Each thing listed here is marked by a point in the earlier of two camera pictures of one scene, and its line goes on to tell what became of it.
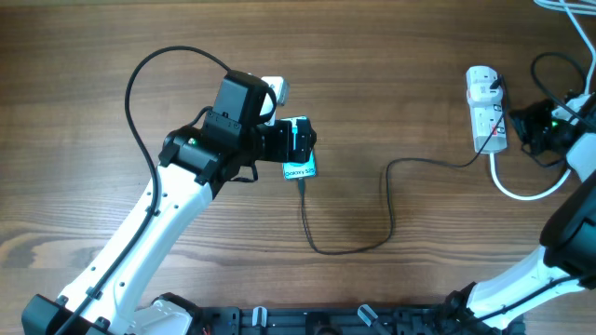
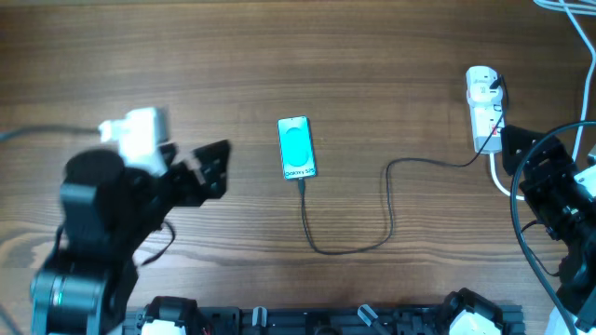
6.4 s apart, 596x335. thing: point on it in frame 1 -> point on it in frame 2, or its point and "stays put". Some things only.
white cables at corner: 571,6 stays put
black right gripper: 523,118 -> 562,167
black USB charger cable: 388,182 stays put
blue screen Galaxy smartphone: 304,170 stays put
